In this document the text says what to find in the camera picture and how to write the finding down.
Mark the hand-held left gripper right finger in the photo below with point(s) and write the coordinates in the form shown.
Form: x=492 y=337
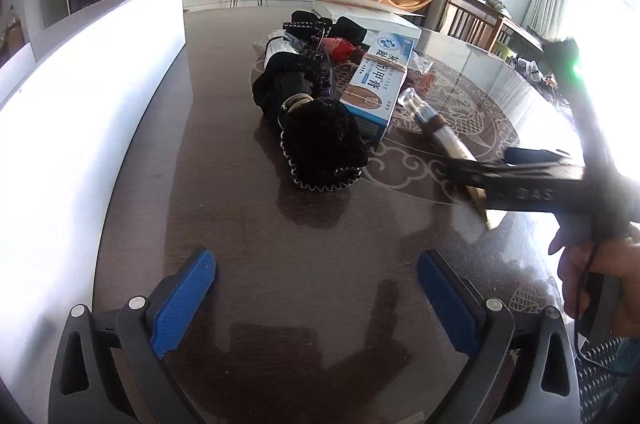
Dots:
x=447 y=304

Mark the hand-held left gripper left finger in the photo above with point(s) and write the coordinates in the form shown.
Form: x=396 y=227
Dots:
x=184 y=301

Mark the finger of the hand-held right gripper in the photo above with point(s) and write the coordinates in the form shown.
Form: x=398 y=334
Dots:
x=540 y=156
x=472 y=181

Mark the clear tube with brown band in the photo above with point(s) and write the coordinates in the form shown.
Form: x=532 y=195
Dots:
x=440 y=129

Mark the person's right hand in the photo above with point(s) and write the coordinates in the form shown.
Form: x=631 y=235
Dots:
x=570 y=264

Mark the cluttered wooden side table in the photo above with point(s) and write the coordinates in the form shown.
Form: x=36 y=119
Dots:
x=522 y=36

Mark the small clear plastic bag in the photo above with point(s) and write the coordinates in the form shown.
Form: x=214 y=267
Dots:
x=420 y=64

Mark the blue and white medicine box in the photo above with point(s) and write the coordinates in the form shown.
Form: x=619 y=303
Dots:
x=380 y=89

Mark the wooden slatted chair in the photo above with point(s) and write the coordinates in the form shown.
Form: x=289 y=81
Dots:
x=470 y=21

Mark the flat white cardboard box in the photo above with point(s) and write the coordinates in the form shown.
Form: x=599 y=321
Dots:
x=382 y=23

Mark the red pouch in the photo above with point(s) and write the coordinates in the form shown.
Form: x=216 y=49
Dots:
x=345 y=50

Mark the black cloth item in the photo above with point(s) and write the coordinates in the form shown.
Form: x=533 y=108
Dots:
x=350 y=29

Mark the black fuzzy cloth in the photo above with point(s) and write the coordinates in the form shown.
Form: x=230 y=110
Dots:
x=285 y=79

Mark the small black fuzzy pouch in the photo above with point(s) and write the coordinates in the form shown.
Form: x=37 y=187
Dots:
x=305 y=24

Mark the clear bag with dark contents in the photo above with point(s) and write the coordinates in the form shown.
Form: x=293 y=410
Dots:
x=267 y=49

